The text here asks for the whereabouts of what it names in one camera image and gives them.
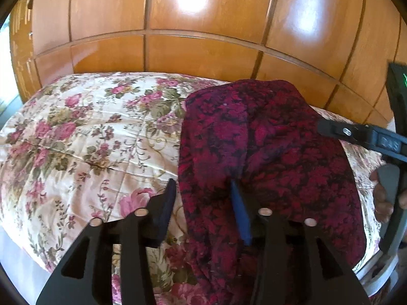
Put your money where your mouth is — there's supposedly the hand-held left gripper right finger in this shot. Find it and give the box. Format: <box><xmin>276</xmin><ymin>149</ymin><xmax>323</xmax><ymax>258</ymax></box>
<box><xmin>231</xmin><ymin>180</ymin><xmax>372</xmax><ymax>305</ymax></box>

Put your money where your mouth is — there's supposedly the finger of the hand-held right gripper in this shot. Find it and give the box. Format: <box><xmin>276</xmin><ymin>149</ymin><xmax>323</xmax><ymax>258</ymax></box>
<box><xmin>317</xmin><ymin>118</ymin><xmax>376</xmax><ymax>146</ymax></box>

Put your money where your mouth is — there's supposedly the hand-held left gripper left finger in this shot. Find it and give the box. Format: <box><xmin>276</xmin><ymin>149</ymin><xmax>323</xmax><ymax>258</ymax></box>
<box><xmin>36</xmin><ymin>178</ymin><xmax>177</xmax><ymax>305</ymax></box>

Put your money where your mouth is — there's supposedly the red floral knit garment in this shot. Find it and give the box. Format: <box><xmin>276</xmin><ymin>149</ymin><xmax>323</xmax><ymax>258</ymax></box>
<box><xmin>177</xmin><ymin>79</ymin><xmax>368</xmax><ymax>305</ymax></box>

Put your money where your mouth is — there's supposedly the person's right hand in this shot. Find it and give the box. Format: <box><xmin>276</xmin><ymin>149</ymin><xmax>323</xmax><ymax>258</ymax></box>
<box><xmin>371</xmin><ymin>167</ymin><xmax>407</xmax><ymax>223</ymax></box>

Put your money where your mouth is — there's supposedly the floral quilt bed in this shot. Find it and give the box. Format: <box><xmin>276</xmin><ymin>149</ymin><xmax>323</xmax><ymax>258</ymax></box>
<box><xmin>0</xmin><ymin>71</ymin><xmax>396</xmax><ymax>305</ymax></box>

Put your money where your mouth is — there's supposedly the white bed sheet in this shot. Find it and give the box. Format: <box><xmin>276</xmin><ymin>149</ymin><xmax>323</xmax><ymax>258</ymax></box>
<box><xmin>0</xmin><ymin>224</ymin><xmax>51</xmax><ymax>305</ymax></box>

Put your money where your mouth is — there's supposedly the wooden panelled wardrobe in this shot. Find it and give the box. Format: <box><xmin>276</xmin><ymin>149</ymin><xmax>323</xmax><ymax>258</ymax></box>
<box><xmin>8</xmin><ymin>0</ymin><xmax>407</xmax><ymax>129</ymax></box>

